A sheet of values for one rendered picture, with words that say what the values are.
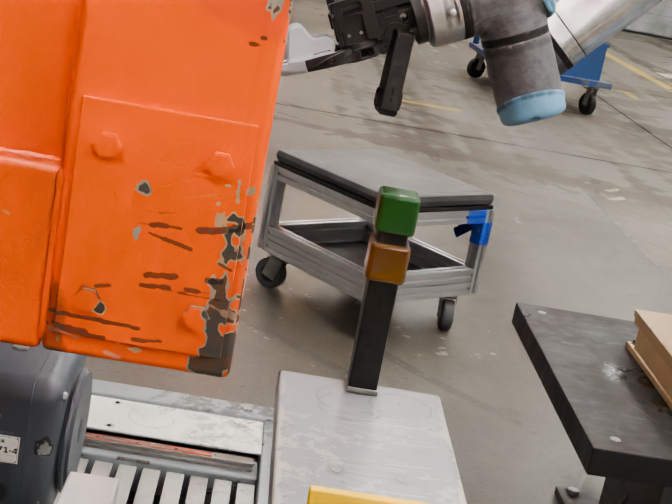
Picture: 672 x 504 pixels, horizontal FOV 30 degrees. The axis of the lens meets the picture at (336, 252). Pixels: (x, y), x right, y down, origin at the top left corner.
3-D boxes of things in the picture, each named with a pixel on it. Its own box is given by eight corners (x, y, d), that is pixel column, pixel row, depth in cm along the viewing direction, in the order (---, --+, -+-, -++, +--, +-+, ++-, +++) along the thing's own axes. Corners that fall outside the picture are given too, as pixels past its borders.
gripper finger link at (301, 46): (258, 35, 163) (326, 15, 163) (270, 78, 165) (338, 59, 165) (259, 38, 160) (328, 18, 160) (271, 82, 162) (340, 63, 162)
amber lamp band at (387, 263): (362, 269, 127) (370, 231, 126) (401, 275, 127) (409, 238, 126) (364, 280, 123) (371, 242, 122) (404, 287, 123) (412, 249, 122)
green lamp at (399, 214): (371, 222, 126) (379, 183, 125) (410, 228, 126) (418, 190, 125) (373, 232, 122) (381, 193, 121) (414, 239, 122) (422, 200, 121)
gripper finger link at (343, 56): (302, 55, 164) (365, 37, 164) (305, 68, 165) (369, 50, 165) (305, 60, 160) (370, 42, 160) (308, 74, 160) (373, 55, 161)
